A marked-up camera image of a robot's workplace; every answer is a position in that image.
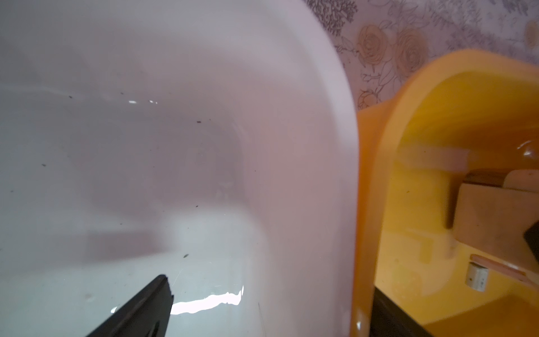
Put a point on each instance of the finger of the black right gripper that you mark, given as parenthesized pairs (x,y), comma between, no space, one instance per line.
(531,237)

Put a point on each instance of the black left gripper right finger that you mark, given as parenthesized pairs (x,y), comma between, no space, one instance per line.
(389,320)

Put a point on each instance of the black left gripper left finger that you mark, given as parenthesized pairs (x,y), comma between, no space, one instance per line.
(147,314)

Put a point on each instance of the yellow plastic storage box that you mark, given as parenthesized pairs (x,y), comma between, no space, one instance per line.
(467,110)

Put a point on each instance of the white plastic storage box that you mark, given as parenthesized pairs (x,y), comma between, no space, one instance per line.
(213,142)

